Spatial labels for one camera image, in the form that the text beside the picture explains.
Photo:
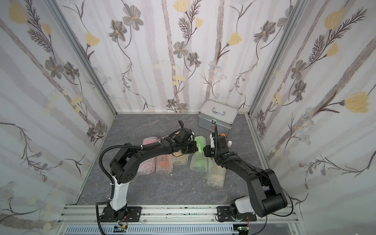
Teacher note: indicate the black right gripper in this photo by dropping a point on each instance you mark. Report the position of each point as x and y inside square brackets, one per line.
[210, 151]

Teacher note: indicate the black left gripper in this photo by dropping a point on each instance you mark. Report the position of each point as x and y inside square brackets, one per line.
[191, 147]

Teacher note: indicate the green plastic wine glass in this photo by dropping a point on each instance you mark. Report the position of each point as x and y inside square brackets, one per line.
[199, 158]

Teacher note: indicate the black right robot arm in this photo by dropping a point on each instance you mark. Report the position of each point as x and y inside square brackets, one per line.
[266, 196]

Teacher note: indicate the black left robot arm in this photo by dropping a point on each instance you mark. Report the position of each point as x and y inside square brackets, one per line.
[124, 166]

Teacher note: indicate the amber glass in bubble wrap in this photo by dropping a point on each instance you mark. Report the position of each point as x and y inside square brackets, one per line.
[179, 158]

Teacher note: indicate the yellow glass in bubble wrap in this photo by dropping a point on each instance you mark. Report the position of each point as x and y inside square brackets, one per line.
[215, 176]

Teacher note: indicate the orange glass in bubble wrap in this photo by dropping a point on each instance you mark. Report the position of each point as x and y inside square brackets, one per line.
[164, 164]

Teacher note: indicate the pink glass in bubble wrap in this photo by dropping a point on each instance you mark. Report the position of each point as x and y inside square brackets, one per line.
[147, 167]

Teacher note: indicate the silver aluminium first aid case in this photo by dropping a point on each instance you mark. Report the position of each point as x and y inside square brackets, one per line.
[223, 115]

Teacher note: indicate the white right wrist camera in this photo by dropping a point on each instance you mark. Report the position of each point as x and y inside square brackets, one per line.
[212, 140]

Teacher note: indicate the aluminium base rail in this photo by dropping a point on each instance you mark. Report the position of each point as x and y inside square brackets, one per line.
[175, 220]

